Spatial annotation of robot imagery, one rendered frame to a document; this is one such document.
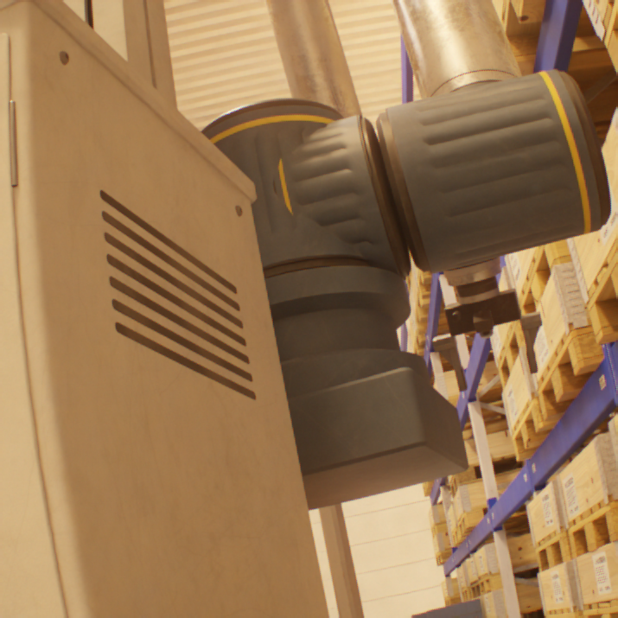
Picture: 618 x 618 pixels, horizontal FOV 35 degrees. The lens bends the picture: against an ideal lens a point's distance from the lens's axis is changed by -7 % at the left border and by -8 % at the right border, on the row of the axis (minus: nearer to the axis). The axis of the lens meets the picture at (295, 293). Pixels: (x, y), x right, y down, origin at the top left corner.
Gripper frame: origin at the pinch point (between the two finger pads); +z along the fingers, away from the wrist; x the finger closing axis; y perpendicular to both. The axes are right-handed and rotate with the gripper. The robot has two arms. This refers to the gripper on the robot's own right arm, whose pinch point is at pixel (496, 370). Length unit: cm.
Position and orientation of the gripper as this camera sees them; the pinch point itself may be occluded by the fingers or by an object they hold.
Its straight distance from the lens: 185.9
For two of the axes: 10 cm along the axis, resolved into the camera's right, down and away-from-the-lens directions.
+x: 9.4, -2.3, -2.6
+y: -2.3, 1.5, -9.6
